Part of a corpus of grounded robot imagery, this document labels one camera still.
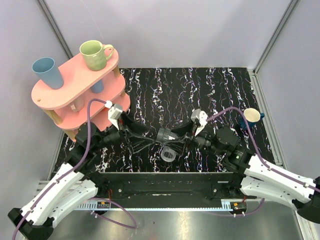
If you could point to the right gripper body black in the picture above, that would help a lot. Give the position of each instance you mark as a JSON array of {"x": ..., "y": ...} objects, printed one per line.
[{"x": 191, "y": 140}]

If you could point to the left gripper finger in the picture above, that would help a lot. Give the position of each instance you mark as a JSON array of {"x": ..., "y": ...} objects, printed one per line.
[
  {"x": 138, "y": 146},
  {"x": 136, "y": 128}
]

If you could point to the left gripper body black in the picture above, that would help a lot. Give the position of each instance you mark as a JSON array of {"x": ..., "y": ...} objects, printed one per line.
[{"x": 126, "y": 136}]

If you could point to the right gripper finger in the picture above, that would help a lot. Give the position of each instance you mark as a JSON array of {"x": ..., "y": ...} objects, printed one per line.
[
  {"x": 178, "y": 146},
  {"x": 183, "y": 130}
]

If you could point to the clear elbow pipe fitting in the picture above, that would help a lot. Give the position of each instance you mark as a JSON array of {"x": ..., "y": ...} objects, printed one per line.
[{"x": 167, "y": 154}]

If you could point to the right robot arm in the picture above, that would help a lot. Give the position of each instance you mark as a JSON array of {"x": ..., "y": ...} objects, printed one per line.
[{"x": 254, "y": 176}]

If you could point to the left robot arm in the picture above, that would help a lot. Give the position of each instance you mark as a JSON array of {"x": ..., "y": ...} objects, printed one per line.
[{"x": 77, "y": 180}]

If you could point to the black marble pattern mat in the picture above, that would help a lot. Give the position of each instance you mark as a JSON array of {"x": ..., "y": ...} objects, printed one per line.
[{"x": 166, "y": 98}]

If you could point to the pink three-tier wooden shelf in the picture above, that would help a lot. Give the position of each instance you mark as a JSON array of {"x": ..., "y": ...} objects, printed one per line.
[{"x": 78, "y": 80}]

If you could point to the small blue cup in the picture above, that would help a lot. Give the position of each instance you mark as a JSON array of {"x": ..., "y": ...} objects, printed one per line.
[{"x": 98, "y": 87}]

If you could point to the pale pink mug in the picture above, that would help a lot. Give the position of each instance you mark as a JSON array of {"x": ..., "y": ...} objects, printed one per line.
[{"x": 77, "y": 104}]

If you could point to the dark blue mug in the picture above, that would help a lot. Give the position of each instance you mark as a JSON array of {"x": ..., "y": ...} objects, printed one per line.
[{"x": 253, "y": 116}]

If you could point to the green ceramic mug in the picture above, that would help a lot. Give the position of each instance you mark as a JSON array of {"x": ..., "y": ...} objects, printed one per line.
[{"x": 95, "y": 54}]

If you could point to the light blue plastic cup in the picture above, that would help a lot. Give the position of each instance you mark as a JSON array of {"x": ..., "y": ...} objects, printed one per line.
[{"x": 45, "y": 68}]

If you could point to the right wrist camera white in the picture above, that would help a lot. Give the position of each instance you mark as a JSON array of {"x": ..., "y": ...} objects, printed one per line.
[{"x": 199, "y": 117}]

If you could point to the white slotted cable duct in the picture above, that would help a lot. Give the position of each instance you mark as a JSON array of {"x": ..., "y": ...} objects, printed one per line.
[{"x": 217, "y": 206}]

